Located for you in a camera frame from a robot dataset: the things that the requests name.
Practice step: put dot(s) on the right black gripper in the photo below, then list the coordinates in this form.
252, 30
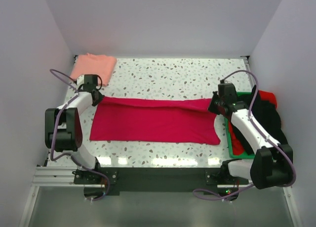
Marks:
211, 107

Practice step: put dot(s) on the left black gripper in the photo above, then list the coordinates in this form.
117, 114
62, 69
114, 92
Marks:
99, 98

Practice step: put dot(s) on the crimson red t-shirt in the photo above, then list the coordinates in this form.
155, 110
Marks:
170, 121

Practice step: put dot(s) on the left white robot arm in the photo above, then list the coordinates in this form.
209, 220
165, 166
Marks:
63, 132

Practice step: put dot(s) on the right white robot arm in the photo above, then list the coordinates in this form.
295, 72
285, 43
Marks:
272, 165

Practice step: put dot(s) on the green plastic bin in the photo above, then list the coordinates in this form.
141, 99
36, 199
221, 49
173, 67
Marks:
238, 149

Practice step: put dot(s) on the folded peach t-shirt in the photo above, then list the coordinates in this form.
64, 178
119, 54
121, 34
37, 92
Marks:
101, 65

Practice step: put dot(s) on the black garment in bin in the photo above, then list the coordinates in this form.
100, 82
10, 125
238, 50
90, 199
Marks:
269, 118

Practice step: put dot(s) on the red garment in bin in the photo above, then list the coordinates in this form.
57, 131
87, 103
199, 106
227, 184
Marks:
270, 97

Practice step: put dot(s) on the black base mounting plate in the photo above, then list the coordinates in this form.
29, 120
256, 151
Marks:
113, 181

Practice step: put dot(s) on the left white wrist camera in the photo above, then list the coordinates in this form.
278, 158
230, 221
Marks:
80, 80

